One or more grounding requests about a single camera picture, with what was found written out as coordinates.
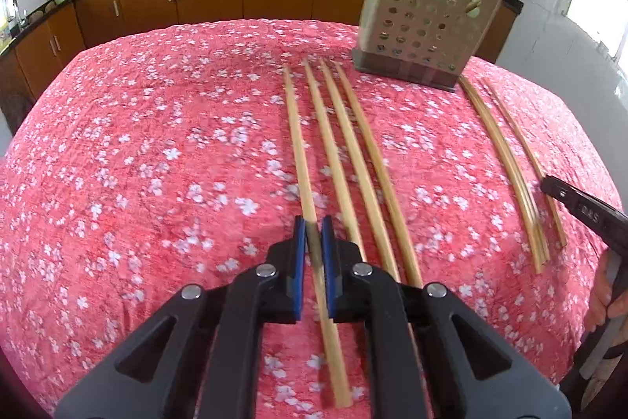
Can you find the group chopstick four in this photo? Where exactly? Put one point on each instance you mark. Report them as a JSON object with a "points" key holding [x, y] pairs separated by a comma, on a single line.
{"points": [[412, 270]]}

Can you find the person's right hand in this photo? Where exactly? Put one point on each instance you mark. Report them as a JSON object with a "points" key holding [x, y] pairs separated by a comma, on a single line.
{"points": [[601, 304]]}

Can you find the group chopstick one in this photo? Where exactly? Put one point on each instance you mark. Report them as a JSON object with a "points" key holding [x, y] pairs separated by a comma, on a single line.
{"points": [[331, 338]]}

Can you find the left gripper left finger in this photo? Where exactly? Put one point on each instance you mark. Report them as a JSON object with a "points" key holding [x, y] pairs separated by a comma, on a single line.
{"points": [[197, 356]]}

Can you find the group chopstick five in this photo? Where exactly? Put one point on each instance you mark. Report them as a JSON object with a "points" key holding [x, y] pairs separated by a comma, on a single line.
{"points": [[533, 160]]}

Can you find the group chopstick two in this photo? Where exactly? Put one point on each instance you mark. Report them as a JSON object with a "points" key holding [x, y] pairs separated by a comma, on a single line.
{"points": [[342, 192], [510, 168]]}

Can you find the lower wooden cabinets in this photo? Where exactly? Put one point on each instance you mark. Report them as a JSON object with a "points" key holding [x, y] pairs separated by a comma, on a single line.
{"points": [[35, 57]]}

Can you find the red floral tablecloth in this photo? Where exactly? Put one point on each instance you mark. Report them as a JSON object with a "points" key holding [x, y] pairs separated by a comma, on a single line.
{"points": [[165, 158]]}

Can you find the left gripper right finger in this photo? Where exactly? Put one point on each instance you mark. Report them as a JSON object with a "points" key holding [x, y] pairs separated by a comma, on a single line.
{"points": [[430, 355]]}

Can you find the perforated beige utensil holder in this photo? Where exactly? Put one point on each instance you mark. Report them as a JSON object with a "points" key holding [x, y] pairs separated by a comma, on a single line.
{"points": [[427, 42]]}

